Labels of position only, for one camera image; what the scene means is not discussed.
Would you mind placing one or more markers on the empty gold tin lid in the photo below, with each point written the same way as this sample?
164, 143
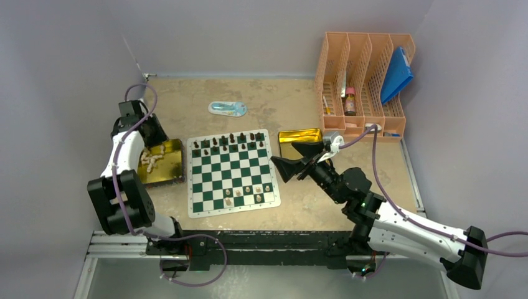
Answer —
286, 138

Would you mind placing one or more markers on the yellow pen in organizer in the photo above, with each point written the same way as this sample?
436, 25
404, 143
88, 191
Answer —
326, 106

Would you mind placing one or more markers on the white stapler in organizer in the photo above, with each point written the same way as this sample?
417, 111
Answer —
371, 128

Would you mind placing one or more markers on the green white chess board mat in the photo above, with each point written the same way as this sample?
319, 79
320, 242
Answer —
208, 177

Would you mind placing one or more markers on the gold tin with white pieces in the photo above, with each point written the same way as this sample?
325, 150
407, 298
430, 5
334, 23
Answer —
163, 164

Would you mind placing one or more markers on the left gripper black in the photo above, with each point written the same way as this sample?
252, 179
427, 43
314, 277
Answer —
159, 137

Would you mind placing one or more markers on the peach plastic file organizer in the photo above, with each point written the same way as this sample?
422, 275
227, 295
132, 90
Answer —
359, 60

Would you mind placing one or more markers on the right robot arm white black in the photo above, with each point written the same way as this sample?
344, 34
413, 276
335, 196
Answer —
383, 226

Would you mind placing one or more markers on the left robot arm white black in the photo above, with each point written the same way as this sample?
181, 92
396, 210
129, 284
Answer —
121, 201

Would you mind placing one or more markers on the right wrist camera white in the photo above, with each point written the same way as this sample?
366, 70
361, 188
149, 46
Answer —
332, 141

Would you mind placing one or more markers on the blue packaged stapler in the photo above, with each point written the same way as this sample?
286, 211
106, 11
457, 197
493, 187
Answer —
232, 109

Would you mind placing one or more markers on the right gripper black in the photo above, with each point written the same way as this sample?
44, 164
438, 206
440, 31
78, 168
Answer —
288, 168

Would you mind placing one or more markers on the small bottle pink cap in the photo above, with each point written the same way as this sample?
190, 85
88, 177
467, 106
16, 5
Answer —
350, 102

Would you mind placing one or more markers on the blue folder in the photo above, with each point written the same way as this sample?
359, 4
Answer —
399, 74

